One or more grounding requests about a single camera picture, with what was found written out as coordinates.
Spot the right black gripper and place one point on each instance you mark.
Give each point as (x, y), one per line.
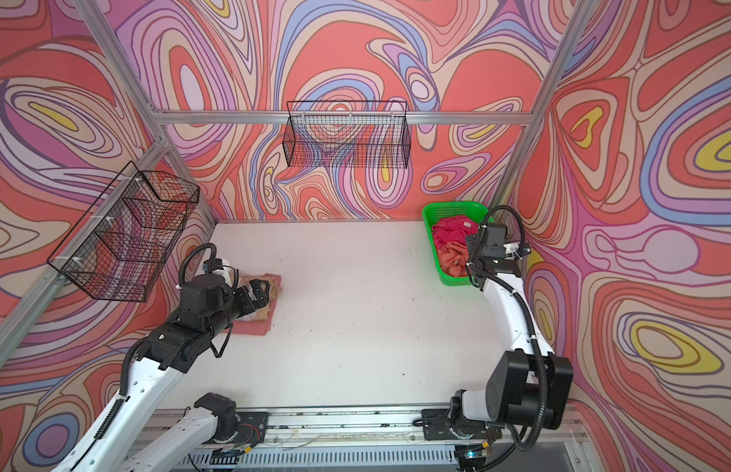
(472, 243)

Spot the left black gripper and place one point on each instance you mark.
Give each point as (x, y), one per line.
(262, 297)

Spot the green plastic basket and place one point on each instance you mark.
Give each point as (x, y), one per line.
(432, 213)

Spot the coral orange t shirt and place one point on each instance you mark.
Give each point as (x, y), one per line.
(453, 258)

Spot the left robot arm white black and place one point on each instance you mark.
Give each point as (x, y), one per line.
(213, 296)

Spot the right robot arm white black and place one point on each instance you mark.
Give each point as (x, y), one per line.
(528, 390)

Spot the folded pink t shirt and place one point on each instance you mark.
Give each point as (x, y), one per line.
(256, 328)

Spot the magenta t shirt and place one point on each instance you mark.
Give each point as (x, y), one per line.
(454, 228)

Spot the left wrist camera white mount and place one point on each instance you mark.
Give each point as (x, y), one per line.
(223, 268)

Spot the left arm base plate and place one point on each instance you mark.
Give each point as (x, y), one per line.
(249, 428)

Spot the aluminium front rail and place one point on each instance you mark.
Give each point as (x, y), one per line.
(288, 428)

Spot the black wire basket left wall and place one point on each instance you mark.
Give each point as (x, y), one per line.
(118, 249)

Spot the black wire basket wall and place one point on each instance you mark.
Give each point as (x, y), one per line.
(347, 134)
(118, 249)

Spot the white vented cable duct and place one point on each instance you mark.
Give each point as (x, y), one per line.
(314, 459)

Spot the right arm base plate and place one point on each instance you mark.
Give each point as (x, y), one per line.
(447, 424)

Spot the black wire basket back wall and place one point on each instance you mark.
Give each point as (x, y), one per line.
(347, 134)

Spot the aluminium frame left post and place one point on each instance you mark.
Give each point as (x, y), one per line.
(94, 18)

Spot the aluminium frame post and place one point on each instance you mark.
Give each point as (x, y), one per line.
(94, 18)
(574, 32)

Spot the aluminium frame right post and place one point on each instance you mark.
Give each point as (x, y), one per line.
(574, 32)

